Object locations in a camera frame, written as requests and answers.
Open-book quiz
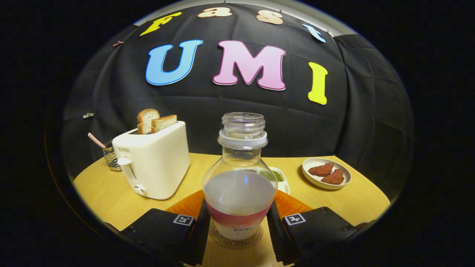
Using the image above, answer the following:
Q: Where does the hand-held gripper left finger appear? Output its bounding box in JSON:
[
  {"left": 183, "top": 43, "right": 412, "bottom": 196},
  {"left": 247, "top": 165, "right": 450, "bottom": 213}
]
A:
[{"left": 106, "top": 190, "right": 211, "bottom": 266}]

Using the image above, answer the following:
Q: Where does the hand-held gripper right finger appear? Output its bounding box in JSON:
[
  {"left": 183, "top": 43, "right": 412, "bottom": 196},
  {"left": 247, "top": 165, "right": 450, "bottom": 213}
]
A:
[{"left": 266, "top": 190, "right": 375, "bottom": 266}]

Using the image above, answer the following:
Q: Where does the round wooden coaster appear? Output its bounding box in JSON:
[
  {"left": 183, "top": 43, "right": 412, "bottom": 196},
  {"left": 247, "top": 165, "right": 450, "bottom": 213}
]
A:
[{"left": 213, "top": 222, "right": 264, "bottom": 248}]

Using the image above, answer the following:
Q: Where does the clear juice bottle red label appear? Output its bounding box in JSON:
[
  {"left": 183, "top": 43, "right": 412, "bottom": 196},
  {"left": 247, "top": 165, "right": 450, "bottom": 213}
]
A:
[{"left": 202, "top": 112, "right": 279, "bottom": 241}]

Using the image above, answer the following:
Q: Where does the small white square dish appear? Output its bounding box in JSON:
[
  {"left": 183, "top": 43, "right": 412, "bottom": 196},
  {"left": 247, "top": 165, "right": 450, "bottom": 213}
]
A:
[{"left": 269, "top": 167, "right": 290, "bottom": 194}]

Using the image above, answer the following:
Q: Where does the round white plate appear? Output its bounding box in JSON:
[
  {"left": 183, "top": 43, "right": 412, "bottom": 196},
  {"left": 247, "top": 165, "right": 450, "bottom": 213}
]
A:
[{"left": 302, "top": 158, "right": 352, "bottom": 190}]

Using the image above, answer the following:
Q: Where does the red meat piece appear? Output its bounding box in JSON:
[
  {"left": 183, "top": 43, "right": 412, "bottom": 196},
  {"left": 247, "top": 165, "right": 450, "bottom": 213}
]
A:
[
  {"left": 308, "top": 163, "right": 334, "bottom": 177},
  {"left": 321, "top": 169, "right": 345, "bottom": 185}
]

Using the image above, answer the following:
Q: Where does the white toaster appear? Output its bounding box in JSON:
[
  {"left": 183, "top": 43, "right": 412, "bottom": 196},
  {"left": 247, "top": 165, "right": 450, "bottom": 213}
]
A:
[{"left": 112, "top": 121, "right": 191, "bottom": 200}]

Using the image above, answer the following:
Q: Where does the wooden table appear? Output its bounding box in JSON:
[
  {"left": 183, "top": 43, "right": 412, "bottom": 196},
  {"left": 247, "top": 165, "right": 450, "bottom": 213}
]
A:
[{"left": 73, "top": 153, "right": 391, "bottom": 267}]

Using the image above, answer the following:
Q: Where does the toast bread slice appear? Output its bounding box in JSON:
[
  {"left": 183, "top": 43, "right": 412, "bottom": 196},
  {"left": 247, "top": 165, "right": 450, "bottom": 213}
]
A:
[
  {"left": 137, "top": 109, "right": 160, "bottom": 135},
  {"left": 151, "top": 115, "right": 178, "bottom": 133}
]

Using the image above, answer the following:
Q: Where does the metal wire basket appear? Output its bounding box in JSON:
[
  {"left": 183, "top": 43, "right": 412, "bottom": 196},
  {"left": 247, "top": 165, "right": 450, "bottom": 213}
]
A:
[{"left": 103, "top": 146, "right": 122, "bottom": 172}]

